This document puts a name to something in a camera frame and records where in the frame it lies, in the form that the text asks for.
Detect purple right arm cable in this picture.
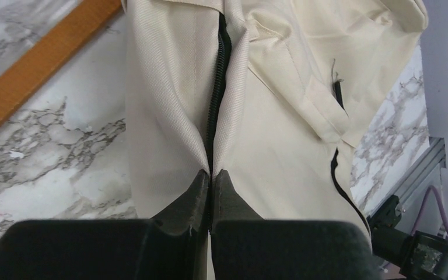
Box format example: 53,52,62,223
409,185,448,252

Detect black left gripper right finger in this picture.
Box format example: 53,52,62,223
210,170,379,279

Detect aluminium table frame rail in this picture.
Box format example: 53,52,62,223
382,137,448,238

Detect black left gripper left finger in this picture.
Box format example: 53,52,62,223
0,171,209,279

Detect wooden two-tier shelf rack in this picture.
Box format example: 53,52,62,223
0,1,121,126

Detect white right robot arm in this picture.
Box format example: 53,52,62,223
368,195,448,279

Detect beige canvas backpack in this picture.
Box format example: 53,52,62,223
120,0,429,280

